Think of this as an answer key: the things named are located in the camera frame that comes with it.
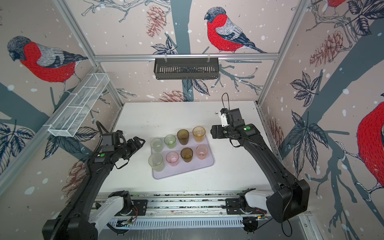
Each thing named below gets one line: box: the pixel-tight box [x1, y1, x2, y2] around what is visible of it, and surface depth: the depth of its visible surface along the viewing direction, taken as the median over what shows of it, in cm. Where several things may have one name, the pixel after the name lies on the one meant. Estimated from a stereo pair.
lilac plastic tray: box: [151, 133, 215, 180], surface depth 90 cm
